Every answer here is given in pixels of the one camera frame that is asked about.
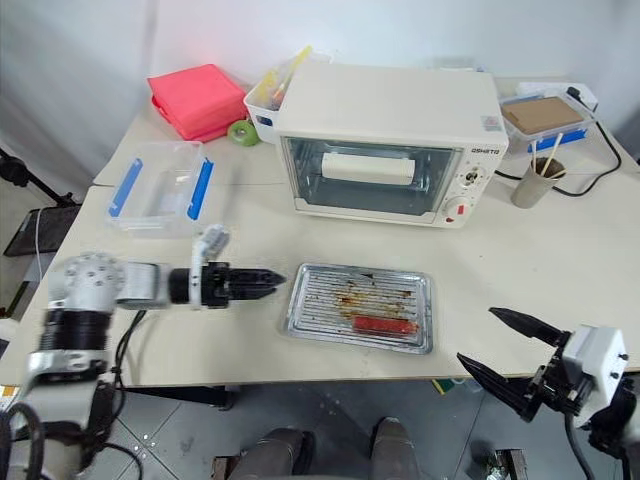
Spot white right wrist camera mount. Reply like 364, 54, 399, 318
560, 324, 629, 412

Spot long yellow plastic tool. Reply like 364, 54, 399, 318
279, 45, 314, 94

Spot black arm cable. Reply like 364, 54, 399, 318
563, 413, 604, 480
79, 308, 148, 480

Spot black mesh panel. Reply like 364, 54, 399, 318
3, 204, 82, 259

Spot white plastic bin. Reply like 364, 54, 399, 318
242, 49, 334, 146

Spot brown cardboard sheet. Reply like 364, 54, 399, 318
501, 96, 587, 136

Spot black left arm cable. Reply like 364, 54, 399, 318
79, 308, 148, 480

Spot cream toaster oven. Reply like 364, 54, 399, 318
273, 61, 511, 232

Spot large oven timer knob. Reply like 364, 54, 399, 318
444, 195, 475, 222

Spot empty clear box blue clips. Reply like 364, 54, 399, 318
103, 140, 216, 241

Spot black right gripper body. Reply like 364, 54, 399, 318
517, 331, 597, 424

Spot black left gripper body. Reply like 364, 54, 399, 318
201, 261, 238, 309

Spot cream oven door handle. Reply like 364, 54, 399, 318
320, 151, 417, 187

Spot black tripod stand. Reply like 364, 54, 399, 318
0, 146, 82, 207

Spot green tape roll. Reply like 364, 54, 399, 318
227, 119, 262, 148

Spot glass toaster oven door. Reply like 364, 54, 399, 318
279, 135, 464, 225

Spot ribbed metal baking tray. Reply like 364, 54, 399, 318
278, 261, 434, 357

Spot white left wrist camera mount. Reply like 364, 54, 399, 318
188, 224, 232, 311

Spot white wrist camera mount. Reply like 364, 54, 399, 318
188, 224, 232, 311
560, 324, 629, 412

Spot short yellow plastic tool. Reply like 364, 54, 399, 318
258, 69, 280, 100

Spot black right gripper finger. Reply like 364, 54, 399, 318
455, 351, 534, 422
488, 306, 569, 347

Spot green yellow sponge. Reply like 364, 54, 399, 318
431, 378, 470, 397

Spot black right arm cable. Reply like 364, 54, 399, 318
563, 413, 604, 480

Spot dark rounded shape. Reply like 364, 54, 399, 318
368, 416, 422, 480
233, 426, 317, 480

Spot black power cable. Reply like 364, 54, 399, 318
493, 87, 623, 198

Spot white power strip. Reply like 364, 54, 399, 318
514, 80, 600, 113

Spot thin white cable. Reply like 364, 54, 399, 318
19, 208, 45, 296

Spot grey paper cup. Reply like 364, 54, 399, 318
510, 156, 568, 210

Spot pink folded fabric bag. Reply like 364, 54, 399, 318
146, 62, 250, 144

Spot clear box with cardboard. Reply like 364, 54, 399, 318
498, 88, 600, 162

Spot red sausage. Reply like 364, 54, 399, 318
351, 314, 421, 337

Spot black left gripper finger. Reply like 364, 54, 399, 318
232, 284, 282, 303
232, 268, 290, 287

